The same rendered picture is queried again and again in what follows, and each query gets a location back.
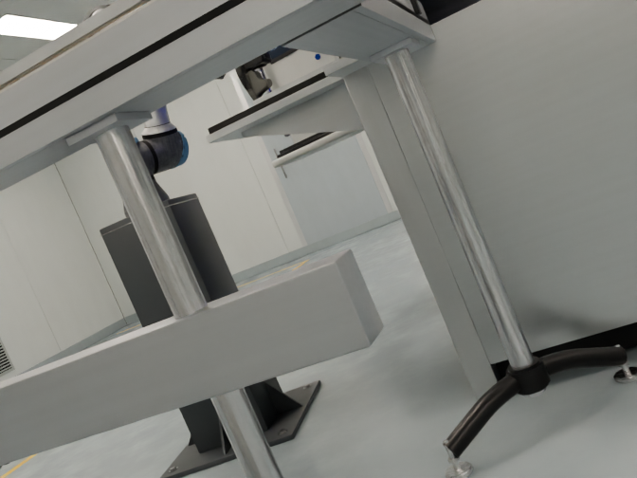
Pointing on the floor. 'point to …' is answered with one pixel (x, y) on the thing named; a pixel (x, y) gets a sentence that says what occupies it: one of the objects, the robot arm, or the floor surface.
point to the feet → (535, 373)
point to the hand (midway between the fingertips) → (257, 102)
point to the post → (421, 231)
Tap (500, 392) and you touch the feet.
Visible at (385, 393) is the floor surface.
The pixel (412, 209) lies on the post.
